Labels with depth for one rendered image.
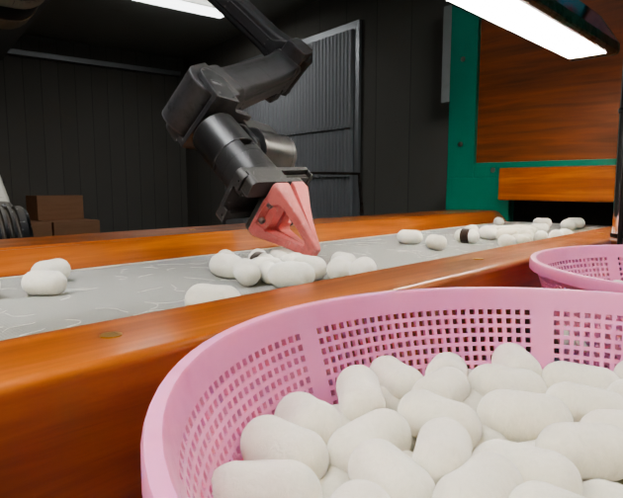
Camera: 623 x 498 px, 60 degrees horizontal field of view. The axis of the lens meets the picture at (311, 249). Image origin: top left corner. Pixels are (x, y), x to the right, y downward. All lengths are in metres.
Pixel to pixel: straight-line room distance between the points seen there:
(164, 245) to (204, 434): 0.48
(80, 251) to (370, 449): 0.46
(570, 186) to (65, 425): 1.09
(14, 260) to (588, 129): 1.07
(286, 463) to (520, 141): 1.19
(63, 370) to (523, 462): 0.14
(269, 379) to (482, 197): 1.14
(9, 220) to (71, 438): 0.61
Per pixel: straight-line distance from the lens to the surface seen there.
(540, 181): 1.21
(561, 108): 1.28
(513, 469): 0.17
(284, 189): 0.54
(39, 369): 0.20
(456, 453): 0.18
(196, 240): 0.66
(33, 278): 0.45
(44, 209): 6.89
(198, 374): 0.17
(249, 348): 0.21
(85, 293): 0.45
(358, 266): 0.44
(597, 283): 0.34
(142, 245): 0.62
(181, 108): 0.66
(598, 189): 1.17
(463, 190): 1.35
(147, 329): 0.23
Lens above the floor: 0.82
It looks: 7 degrees down
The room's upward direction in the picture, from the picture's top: straight up
